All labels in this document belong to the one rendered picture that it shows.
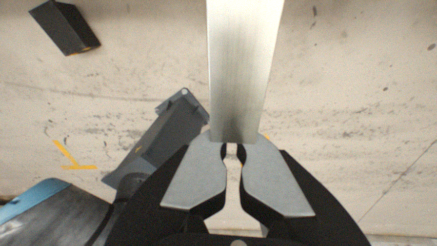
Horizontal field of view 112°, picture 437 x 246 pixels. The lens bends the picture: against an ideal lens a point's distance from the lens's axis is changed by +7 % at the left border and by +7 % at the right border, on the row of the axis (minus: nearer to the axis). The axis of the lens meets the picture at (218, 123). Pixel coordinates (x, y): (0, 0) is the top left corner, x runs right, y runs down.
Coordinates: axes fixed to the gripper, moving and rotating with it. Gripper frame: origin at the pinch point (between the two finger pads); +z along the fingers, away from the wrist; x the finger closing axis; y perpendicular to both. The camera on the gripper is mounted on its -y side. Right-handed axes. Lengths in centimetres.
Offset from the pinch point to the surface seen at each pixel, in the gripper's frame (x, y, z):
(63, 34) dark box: -83, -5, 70
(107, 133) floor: -100, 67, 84
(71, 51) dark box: -83, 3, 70
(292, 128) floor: 51, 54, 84
